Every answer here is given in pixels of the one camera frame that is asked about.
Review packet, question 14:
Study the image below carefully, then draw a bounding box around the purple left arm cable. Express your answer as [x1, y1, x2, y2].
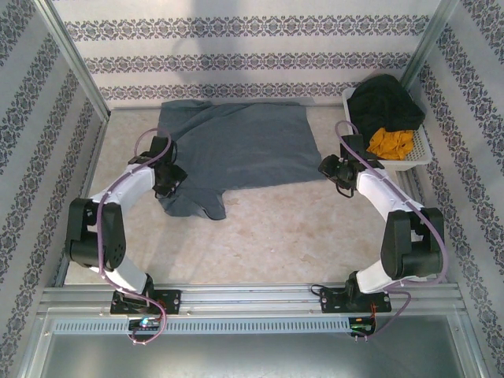
[97, 128, 174, 347]

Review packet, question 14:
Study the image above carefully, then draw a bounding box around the right controller board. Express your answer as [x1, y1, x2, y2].
[349, 316, 377, 335]

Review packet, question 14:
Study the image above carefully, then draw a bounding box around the grey t-shirt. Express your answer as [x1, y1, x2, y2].
[156, 100, 322, 221]

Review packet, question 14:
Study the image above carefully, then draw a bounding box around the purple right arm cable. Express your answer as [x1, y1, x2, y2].
[335, 120, 450, 339]

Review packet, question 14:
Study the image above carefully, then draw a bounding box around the slotted grey cable duct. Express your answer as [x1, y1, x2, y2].
[53, 317, 352, 335]

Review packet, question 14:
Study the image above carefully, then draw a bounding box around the controller board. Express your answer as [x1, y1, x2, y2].
[128, 317, 161, 332]
[349, 316, 377, 335]

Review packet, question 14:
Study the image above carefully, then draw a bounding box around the slanted aluminium frame post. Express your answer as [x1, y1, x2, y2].
[33, 0, 112, 123]
[398, 0, 461, 90]

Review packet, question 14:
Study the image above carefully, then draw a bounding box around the left controller board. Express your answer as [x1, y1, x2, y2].
[128, 317, 161, 332]

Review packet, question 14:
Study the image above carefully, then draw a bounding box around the white plastic basket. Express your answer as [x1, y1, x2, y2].
[341, 87, 434, 172]

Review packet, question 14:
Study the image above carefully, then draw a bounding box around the aluminium mounting rail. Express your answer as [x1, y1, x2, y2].
[39, 282, 461, 316]

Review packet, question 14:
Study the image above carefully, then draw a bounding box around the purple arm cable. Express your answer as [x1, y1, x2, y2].
[335, 120, 450, 339]
[97, 128, 174, 347]

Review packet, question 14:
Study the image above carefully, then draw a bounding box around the yellow t-shirt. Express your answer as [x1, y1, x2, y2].
[366, 127, 415, 161]

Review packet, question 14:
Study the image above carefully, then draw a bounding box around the sheet metal tray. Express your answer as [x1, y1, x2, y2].
[19, 309, 487, 378]

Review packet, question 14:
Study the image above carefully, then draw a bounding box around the black t-shirt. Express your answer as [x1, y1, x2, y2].
[348, 73, 427, 149]

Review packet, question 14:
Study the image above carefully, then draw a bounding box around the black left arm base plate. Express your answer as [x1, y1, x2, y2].
[109, 289, 182, 316]

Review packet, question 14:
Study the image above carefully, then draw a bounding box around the aluminium table back rail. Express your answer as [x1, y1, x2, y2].
[109, 102, 343, 112]

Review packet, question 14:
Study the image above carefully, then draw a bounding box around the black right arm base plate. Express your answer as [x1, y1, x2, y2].
[319, 286, 393, 315]

